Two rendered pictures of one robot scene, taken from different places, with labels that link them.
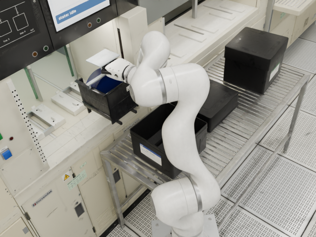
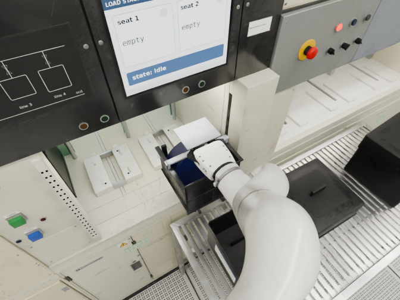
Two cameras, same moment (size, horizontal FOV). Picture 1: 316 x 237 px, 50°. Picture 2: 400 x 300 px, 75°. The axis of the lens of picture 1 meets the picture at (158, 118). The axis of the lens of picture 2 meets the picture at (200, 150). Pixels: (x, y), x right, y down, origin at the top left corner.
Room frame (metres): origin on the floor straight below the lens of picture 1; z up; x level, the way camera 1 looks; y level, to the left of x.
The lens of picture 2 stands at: (0.76, 0.05, 1.86)
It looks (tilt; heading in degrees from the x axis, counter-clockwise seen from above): 50 degrees down; 16
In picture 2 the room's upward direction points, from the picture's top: straight up
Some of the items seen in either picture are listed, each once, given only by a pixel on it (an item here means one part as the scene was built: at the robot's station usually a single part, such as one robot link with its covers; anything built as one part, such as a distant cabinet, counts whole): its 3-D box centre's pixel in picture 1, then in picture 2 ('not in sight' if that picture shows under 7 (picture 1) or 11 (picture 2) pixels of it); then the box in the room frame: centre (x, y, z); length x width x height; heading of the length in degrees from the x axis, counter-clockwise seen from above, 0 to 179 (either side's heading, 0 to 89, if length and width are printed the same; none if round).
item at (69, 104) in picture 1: (76, 96); (165, 144); (1.52, 0.45, 0.89); 0.22 x 0.21 x 0.04; 47
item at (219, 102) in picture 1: (204, 99); (314, 196); (1.48, -0.27, 0.83); 0.29 x 0.29 x 0.13; 45
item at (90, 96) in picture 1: (109, 86); (198, 163); (1.30, 0.22, 1.11); 0.24 x 0.20 x 0.32; 136
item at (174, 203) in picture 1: (178, 208); not in sight; (0.63, -0.04, 1.07); 0.19 x 0.12 x 0.24; 103
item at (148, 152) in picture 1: (169, 138); (255, 245); (1.17, -0.05, 0.85); 0.28 x 0.28 x 0.17; 45
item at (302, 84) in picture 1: (212, 152); (300, 240); (1.46, -0.34, 0.38); 1.30 x 0.60 x 0.76; 137
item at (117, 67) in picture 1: (121, 69); (215, 161); (1.23, 0.14, 1.24); 0.11 x 0.10 x 0.07; 47
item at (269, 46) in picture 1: (254, 59); (397, 159); (1.75, -0.63, 0.89); 0.29 x 0.29 x 0.25; 50
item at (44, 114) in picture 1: (37, 122); (112, 167); (1.33, 0.64, 0.89); 0.22 x 0.21 x 0.04; 47
